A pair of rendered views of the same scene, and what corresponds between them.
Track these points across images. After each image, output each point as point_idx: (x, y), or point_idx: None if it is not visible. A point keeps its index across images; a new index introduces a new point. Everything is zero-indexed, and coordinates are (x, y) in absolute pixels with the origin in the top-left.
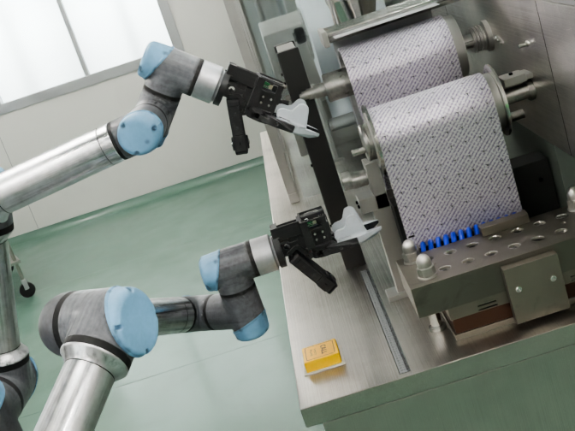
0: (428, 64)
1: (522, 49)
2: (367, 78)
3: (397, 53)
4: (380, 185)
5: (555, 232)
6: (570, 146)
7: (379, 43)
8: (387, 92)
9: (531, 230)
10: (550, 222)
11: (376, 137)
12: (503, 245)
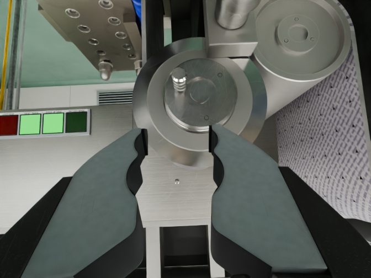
0: (293, 167)
1: (196, 173)
2: (346, 175)
3: (319, 194)
4: (203, 10)
5: (101, 49)
6: (130, 111)
7: (354, 216)
8: (326, 143)
9: (114, 41)
10: (123, 51)
11: (135, 121)
12: (91, 23)
